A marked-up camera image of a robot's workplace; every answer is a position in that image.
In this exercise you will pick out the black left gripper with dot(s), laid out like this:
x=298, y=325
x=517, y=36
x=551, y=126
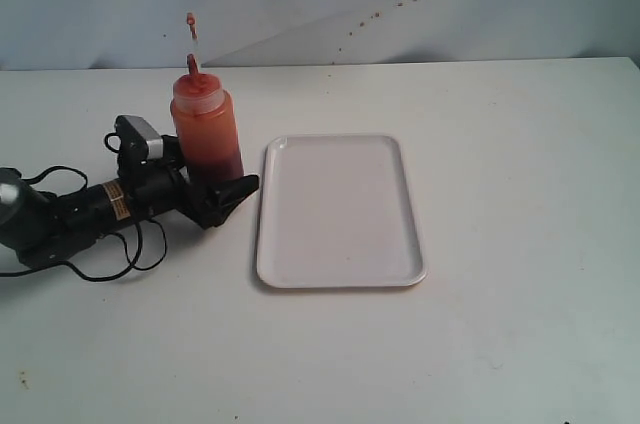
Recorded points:
x=155, y=187

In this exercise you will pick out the red sauce squeeze bottle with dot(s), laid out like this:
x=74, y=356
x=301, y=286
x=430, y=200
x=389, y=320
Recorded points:
x=203, y=114

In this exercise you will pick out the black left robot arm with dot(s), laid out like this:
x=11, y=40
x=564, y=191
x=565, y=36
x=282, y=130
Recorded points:
x=43, y=228

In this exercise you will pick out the white rectangular plastic tray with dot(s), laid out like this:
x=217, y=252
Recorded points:
x=336, y=213

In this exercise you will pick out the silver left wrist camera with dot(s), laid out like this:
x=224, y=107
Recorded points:
x=138, y=139

